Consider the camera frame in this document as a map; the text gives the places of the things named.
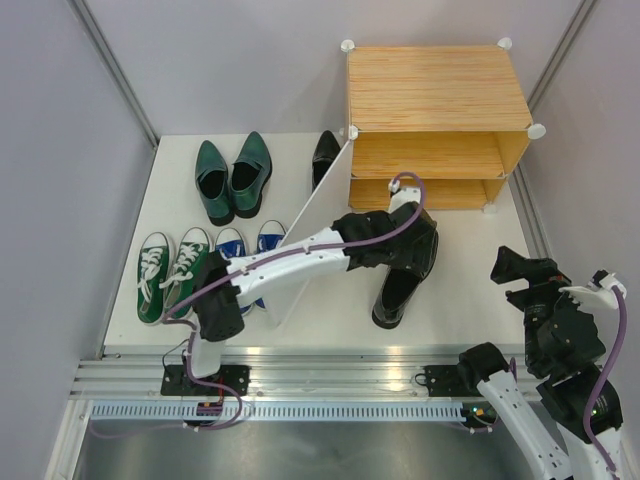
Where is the green canvas sneaker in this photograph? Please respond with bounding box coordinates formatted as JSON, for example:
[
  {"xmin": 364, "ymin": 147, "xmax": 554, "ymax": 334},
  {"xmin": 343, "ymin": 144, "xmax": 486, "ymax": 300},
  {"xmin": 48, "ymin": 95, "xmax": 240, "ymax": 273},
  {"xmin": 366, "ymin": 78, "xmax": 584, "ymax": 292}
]
[
  {"xmin": 160, "ymin": 227, "xmax": 211, "ymax": 312},
  {"xmin": 136, "ymin": 232, "xmax": 171, "ymax": 325}
]

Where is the green leather shoe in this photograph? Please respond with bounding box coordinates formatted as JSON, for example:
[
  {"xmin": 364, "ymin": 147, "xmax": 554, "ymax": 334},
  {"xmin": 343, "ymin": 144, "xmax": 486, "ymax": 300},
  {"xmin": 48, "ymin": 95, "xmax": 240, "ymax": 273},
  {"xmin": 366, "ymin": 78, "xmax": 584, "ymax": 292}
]
[
  {"xmin": 195, "ymin": 140, "xmax": 234, "ymax": 226},
  {"xmin": 230, "ymin": 131, "xmax": 273, "ymax": 219}
]

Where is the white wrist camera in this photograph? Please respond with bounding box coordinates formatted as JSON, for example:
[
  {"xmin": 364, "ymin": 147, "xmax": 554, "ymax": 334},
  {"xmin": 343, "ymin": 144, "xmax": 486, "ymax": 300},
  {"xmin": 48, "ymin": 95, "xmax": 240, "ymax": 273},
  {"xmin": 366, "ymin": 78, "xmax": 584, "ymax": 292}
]
[
  {"xmin": 559, "ymin": 269, "xmax": 627, "ymax": 310},
  {"xmin": 387, "ymin": 180, "xmax": 422, "ymax": 214}
]

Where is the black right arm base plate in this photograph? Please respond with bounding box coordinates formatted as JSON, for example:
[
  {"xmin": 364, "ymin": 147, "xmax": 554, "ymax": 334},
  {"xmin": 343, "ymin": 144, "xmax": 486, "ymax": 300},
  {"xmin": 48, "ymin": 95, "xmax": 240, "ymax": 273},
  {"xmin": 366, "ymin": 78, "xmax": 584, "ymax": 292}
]
[{"xmin": 424, "ymin": 365, "xmax": 469, "ymax": 397}]

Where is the right blue canvas sneaker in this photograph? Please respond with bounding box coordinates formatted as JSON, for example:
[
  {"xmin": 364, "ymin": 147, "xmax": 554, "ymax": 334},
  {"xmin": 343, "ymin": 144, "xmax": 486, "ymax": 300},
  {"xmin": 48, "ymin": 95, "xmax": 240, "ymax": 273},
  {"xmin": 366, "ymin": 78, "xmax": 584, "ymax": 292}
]
[{"xmin": 254, "ymin": 219, "xmax": 289, "ymax": 312}]

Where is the blue canvas sneaker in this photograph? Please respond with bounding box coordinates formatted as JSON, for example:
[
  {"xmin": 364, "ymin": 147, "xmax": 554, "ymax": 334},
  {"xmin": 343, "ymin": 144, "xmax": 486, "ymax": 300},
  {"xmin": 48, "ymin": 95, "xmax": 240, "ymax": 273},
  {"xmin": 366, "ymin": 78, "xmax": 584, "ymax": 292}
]
[
  {"xmin": 254, "ymin": 219, "xmax": 289, "ymax": 312},
  {"xmin": 214, "ymin": 227, "xmax": 251, "ymax": 317}
]

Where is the black leather shoe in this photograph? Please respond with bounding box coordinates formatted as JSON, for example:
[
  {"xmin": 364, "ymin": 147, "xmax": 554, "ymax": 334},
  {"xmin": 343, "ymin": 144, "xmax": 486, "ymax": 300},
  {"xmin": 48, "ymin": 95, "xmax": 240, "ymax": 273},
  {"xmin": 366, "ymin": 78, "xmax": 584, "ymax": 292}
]
[
  {"xmin": 372, "ymin": 268, "xmax": 432, "ymax": 330},
  {"xmin": 312, "ymin": 130, "xmax": 341, "ymax": 190}
]

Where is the wooden shoe cabinet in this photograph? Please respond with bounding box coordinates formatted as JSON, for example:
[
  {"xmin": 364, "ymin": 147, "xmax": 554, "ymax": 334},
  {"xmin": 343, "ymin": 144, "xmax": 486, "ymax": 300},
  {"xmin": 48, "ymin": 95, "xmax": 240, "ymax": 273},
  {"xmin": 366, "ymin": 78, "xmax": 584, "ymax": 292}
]
[{"xmin": 341, "ymin": 38, "xmax": 546, "ymax": 211}]

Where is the right green canvas sneaker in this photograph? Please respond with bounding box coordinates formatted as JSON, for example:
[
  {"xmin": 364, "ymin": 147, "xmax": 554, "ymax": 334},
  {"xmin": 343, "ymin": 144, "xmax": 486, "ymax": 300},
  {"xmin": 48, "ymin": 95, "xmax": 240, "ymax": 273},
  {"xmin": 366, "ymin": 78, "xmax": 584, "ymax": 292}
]
[{"xmin": 160, "ymin": 227, "xmax": 211, "ymax": 312}]

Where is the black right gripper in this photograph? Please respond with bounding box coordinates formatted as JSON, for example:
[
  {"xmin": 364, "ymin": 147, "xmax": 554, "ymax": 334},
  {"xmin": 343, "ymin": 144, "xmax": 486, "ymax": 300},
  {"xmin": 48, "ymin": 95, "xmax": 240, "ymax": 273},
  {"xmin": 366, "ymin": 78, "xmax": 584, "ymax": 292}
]
[{"xmin": 490, "ymin": 243, "xmax": 594, "ymax": 367}]

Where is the left blue canvas sneaker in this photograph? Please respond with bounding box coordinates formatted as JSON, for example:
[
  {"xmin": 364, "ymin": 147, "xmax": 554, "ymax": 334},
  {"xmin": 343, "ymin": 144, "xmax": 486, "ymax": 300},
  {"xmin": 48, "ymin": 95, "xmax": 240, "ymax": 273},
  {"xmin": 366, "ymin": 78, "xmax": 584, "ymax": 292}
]
[{"xmin": 214, "ymin": 227, "xmax": 251, "ymax": 317}]

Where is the left green canvas sneaker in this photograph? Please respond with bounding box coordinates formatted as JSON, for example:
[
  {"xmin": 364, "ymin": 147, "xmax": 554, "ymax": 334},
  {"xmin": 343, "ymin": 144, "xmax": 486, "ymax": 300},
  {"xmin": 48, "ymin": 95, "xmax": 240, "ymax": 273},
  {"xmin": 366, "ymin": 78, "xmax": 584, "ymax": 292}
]
[{"xmin": 136, "ymin": 232, "xmax": 171, "ymax": 325}]

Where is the white cabinet door panel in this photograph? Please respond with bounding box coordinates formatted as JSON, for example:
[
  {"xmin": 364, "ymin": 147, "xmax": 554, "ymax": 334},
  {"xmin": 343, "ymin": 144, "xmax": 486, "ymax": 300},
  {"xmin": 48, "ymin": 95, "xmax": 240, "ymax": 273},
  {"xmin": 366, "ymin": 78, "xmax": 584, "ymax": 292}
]
[{"xmin": 264, "ymin": 140, "xmax": 353, "ymax": 328}]

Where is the white slotted cable duct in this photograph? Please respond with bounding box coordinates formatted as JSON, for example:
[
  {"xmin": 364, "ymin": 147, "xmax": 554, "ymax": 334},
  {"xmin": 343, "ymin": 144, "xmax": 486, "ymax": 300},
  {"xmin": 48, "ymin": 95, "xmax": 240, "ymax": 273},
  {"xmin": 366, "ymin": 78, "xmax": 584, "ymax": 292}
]
[{"xmin": 91, "ymin": 401, "xmax": 466, "ymax": 422}]

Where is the right green leather shoe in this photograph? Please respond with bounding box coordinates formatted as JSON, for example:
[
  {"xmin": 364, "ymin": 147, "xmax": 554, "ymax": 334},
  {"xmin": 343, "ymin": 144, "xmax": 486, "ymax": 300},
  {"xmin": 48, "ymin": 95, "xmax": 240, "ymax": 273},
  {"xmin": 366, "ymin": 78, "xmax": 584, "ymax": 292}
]
[{"xmin": 230, "ymin": 131, "xmax": 273, "ymax": 219}]

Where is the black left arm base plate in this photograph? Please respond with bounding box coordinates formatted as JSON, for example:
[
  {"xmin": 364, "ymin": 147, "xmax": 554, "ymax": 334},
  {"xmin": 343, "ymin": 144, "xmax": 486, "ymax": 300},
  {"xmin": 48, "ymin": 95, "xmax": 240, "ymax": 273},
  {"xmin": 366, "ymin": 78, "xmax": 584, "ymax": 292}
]
[{"xmin": 160, "ymin": 364, "xmax": 250, "ymax": 397}]

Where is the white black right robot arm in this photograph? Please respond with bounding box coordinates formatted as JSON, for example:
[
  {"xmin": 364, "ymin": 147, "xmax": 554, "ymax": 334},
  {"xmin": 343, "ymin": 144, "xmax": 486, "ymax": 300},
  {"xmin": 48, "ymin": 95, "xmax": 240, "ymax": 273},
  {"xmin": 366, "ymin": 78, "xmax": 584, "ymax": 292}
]
[{"xmin": 456, "ymin": 246, "xmax": 628, "ymax": 479}]

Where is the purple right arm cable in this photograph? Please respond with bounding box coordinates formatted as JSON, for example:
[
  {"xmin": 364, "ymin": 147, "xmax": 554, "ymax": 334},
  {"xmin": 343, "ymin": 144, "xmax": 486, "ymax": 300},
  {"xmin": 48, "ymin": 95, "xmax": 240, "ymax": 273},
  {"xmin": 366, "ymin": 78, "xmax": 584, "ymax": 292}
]
[{"xmin": 587, "ymin": 282, "xmax": 629, "ymax": 480}]

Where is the aluminium mounting rail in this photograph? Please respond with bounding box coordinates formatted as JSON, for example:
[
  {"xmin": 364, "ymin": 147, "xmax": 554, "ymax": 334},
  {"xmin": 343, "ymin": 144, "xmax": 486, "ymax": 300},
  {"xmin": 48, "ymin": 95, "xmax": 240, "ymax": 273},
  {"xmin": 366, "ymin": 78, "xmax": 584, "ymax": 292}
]
[{"xmin": 70, "ymin": 347, "xmax": 458, "ymax": 401}]

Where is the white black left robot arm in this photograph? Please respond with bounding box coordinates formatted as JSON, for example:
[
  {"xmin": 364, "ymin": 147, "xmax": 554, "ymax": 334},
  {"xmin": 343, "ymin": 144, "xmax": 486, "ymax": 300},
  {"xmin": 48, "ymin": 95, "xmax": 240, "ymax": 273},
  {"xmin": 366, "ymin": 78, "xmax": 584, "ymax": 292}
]
[{"xmin": 183, "ymin": 202, "xmax": 439, "ymax": 395}]

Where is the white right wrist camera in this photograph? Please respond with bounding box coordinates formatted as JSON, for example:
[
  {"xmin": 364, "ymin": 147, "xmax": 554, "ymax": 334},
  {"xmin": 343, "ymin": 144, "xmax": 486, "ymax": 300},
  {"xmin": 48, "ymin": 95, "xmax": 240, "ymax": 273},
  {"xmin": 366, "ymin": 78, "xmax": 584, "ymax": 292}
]
[{"xmin": 559, "ymin": 269, "xmax": 627, "ymax": 310}]

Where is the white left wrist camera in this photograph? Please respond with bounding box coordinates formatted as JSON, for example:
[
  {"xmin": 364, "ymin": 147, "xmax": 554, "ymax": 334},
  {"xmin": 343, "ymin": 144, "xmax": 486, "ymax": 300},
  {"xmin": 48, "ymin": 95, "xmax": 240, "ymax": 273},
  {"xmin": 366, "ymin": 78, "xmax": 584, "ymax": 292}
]
[{"xmin": 387, "ymin": 180, "xmax": 422, "ymax": 214}]

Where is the left green leather shoe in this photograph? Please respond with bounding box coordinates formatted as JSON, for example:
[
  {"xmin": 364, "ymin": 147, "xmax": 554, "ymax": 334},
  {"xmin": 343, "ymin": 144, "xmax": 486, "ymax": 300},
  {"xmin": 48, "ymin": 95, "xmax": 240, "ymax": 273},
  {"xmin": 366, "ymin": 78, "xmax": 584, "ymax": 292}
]
[{"xmin": 195, "ymin": 140, "xmax": 234, "ymax": 226}]

